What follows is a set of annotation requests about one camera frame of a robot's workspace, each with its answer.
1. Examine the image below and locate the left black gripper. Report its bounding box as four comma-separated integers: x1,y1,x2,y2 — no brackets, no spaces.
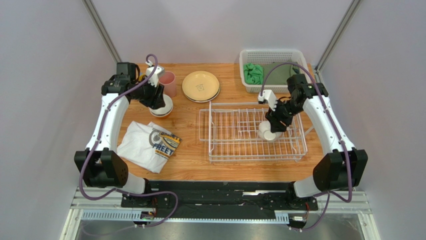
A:
131,76,166,111

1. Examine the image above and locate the orange ceramic bowl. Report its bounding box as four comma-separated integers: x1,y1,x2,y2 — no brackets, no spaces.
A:
149,106,173,118

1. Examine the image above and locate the dark red ceramic bowl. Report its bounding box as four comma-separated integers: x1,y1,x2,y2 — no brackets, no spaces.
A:
149,94,174,117

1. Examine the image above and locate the white ceramic jar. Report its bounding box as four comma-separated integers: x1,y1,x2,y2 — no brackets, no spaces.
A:
258,120,282,142

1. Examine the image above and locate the pink plastic cup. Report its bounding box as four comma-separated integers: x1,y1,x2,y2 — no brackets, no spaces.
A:
159,71,177,98

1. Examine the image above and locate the cream yellow plate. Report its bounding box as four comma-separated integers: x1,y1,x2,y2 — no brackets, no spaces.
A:
181,71,221,103

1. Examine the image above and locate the white plate teal red rim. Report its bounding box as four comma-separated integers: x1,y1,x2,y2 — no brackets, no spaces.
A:
182,83,221,103

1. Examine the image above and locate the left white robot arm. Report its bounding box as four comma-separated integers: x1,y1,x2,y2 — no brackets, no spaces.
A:
74,61,166,196

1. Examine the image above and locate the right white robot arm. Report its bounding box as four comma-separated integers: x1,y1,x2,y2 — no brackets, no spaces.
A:
257,74,368,198

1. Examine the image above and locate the white printed t-shirt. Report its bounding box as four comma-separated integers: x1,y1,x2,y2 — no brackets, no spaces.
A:
117,121,182,174

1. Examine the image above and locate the olive green shirt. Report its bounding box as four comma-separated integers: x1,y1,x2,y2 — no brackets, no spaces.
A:
262,62,300,85

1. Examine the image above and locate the bright green towel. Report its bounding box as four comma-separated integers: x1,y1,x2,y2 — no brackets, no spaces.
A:
243,63,264,85

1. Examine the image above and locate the white plastic laundry basket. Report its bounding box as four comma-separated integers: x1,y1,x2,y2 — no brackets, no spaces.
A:
239,49,312,94

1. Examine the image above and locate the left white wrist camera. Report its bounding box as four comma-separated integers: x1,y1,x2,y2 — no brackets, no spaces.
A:
144,60,165,87

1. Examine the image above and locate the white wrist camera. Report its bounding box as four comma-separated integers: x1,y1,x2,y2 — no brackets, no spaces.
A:
257,89,278,112
144,60,165,87

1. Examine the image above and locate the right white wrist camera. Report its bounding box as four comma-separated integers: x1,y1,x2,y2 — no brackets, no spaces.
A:
257,89,278,112

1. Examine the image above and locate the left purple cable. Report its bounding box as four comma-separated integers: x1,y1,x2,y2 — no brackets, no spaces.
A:
78,53,180,229

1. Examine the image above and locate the purple cable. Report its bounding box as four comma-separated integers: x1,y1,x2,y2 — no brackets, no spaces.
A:
260,61,354,233
78,53,180,229

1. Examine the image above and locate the white wire dish rack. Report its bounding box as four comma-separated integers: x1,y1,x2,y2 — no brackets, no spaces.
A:
197,101,314,163

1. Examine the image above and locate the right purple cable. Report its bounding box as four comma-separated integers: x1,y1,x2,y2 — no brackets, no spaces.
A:
260,61,354,233

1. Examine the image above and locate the left aluminium frame post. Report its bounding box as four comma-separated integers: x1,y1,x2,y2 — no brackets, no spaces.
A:
82,0,122,63

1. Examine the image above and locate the aluminium frame post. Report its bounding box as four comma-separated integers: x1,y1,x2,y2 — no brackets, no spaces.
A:
82,0,122,63
315,0,363,72

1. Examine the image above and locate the right aluminium frame post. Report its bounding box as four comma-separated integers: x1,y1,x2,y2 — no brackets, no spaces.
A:
315,0,363,72

